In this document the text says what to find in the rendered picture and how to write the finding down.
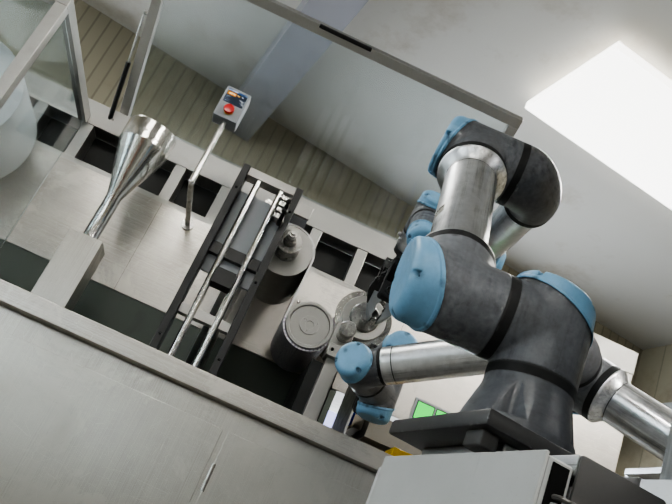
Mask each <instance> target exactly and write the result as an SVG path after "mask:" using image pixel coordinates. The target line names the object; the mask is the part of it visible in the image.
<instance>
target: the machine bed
mask: <svg viewBox="0 0 672 504"><path fill-rule="evenodd" d="M0 305H3V306H5V307H7V308H9V309H11V310H14V311H16V312H18V313H20V314H23V315H25V316H27V317H29V318H32V319H34V320H36V321H38V322H40V323H43V324H45V325H47V326H49V327H52V328H54V329H56V330H58V331H60V332H63V333H65V334H67V335H69V336H72V337H74V338H76V339H78V340H80V341H83V342H85V343H87V344H89V345H92V346H94V347H96V348H98V349H100V350H103V351H105V352H107V353H109V354H112V355H114V356H116V357H118V358H120V359H123V360H125V361H127V362H129V363H132V364H134V365H136V366H138V367H140V368H143V369H145V370H147V371H149V372H152V373H154V374H156V375H158V376H160V377H163V378H165V379H167V380H169V381H172V382H174V383H176V384H178V385H180V386H183V387H185V388H187V389H189V390H192V391H194V392H196V393H198V394H201V395H203V396H205V397H207V398H209V399H212V400H214V401H216V402H218V403H221V404H223V405H225V406H227V407H229V408H232V409H234V410H236V411H238V412H241V413H243V414H245V415H247V416H249V417H252V418H254V419H256V420H258V421H261V422H263V423H265V424H267V425H269V426H272V427H274V428H276V429H278V430H281V431H283V432H285V433H287V434H289V435H292V436H294V437H296V438H298V439H301V440H303V441H305V442H307V443H309V444H312V445H314V446H316V447H318V448H321V449H323V450H325V451H327V452H329V453H332V454H334V455H336V456H338V457H341V458H343V459H345V460H347V461H350V462H352V463H354V464H356V465H358V466H361V467H363V468H365V469H367V470H370V471H372V472H374V473H376V474H377V471H378V468H379V467H382V464H383V461H384V458H385V457H386V456H392V455H390V454H388V453H385V452H383V451H381V450H379V449H377V448H374V447H372V446H370V445H368V444H365V443H363V442H361V441H359V440H357V439H354V438H352V437H350V436H348V435H346V434H343V433H341V432H339V431H337V430H334V429H332V428H330V427H328V426H326V425H323V424H321V423H319V422H317V421H314V420H312V419H310V418H308V417H306V416H303V415H301V414H299V413H297V412H295V411H292V410H290V409H288V408H286V407H283V406H281V405H279V404H277V403H275V402H272V401H270V400H268V399H266V398H264V397H261V396H259V395H257V394H255V393H252V392H250V391H248V390H246V389H244V388H241V387H239V386H237V385H235V384H232V383H230V382H228V381H226V380H224V379H221V378H219V377H217V376H215V375H213V374H210V373H208V372H206V371H204V370H201V369H199V368H197V367H195V366H193V365H190V364H188V363H186V362H184V361H182V360H179V359H177V358H175V357H173V356H170V355H168V354H166V353H164V352H162V351H159V350H157V349H155V348H153V347H150V346H148V345H146V344H144V343H142V342H139V341H137V340H135V339H133V338H131V337H128V336H126V335H124V334H122V333H119V332H117V331H115V330H113V329H111V328H108V327H106V326H104V325H102V324H100V323H97V322H95V321H93V320H91V319H88V318H86V317H84V316H82V315H80V314H77V313H75V312H73V311H71V310H68V309H66V308H64V307H62V306H60V305H57V304H55V303H53V302H51V301H49V300H46V299H44V298H42V297H40V296H37V295H35V294H33V293H31V292H29V291H26V290H24V289H22V288H20V287H18V286H15V285H13V284H11V283H9V282H6V281H4V280H2V279H0Z"/></svg>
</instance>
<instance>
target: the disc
mask: <svg viewBox="0 0 672 504"><path fill-rule="evenodd" d="M367 295H368V292H366V291H356V292H352V293H350V294H348V295H346V296H345V297H344V298H342V300H341V301H340V302H339V303H338V305H337V307H336V310H335V325H336V323H337V322H338V321H340V322H342V320H341V314H342V310H343V308H344V306H345V305H346V304H347V302H348V301H350V300H351V299H353V298H355V297H358V296H367ZM391 325H392V317H389V318H388V319H387V321H386V326H385V329H384V331H383V332H382V333H381V334H380V335H379V336H378V337H377V338H375V339H373V340H370V341H360V340H357V339H355V338H353V340H352V342H360V343H363V344H364V345H366V346H367V347H368V346H369V345H370V344H371V343H372V344H374V345H378V344H380V343H381V342H382V341H383V340H384V338H385V337H386V336H387V335H388V334H389V332H390V330H391Z"/></svg>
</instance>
